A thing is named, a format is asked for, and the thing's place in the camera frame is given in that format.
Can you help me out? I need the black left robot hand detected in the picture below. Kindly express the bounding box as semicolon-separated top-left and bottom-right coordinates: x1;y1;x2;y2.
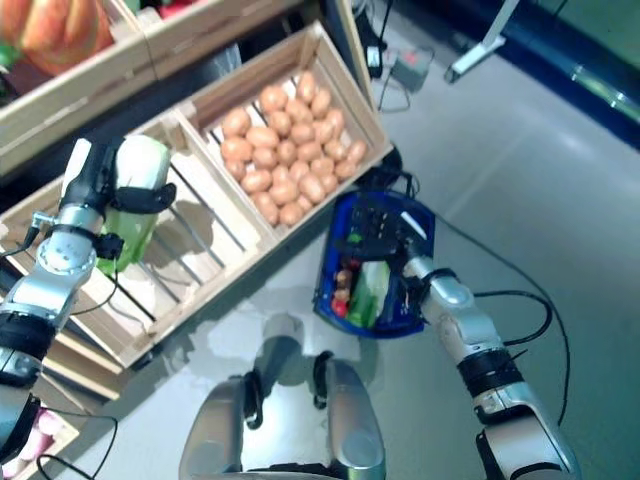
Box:
58;137;177;221

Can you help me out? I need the grey floor box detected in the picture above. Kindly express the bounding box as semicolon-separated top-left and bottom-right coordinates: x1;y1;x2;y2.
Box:
389;47;435;91

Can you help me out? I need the purple white turnip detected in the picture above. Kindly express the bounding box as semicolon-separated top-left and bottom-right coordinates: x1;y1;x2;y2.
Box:
29;409;66;459

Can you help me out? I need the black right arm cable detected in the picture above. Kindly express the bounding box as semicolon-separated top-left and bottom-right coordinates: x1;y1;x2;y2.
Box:
472;291;554;349

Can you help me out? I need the silver robot right leg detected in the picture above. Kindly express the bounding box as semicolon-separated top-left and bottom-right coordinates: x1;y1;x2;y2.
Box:
314;352;386;480

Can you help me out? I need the blue plastic shopping basket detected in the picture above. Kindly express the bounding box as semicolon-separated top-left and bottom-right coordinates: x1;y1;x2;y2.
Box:
312;169;437;339

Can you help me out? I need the wooden cabbage crate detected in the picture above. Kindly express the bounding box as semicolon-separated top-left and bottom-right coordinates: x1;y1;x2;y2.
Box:
0;109;291;369

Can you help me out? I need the napa cabbage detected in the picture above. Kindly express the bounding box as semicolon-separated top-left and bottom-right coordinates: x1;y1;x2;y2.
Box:
348;259;394;329
97;134;172;276

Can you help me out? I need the black floor cable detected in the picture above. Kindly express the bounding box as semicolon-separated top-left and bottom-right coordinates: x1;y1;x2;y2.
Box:
434;219;571;426

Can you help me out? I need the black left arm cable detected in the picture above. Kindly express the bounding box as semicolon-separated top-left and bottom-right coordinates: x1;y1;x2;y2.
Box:
37;412;120;480

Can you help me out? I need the wooden potato crate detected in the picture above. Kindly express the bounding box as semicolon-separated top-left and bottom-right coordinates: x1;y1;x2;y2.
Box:
177;19;395;244

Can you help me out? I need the wooden display shelf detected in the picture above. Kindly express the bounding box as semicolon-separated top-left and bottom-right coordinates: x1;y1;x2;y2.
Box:
0;0;376;416

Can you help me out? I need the wooden pumpkin crate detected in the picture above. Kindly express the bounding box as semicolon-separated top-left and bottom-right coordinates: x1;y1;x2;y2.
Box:
0;0;156;176

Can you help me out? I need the small orange pumpkin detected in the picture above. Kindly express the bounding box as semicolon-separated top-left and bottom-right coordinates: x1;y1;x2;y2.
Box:
0;0;115;76

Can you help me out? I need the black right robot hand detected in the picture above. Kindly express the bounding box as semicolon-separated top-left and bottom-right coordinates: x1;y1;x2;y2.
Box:
333;192;432;264

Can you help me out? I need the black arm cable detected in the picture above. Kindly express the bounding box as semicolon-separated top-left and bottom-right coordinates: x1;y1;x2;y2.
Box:
472;291;554;349
37;412;120;480

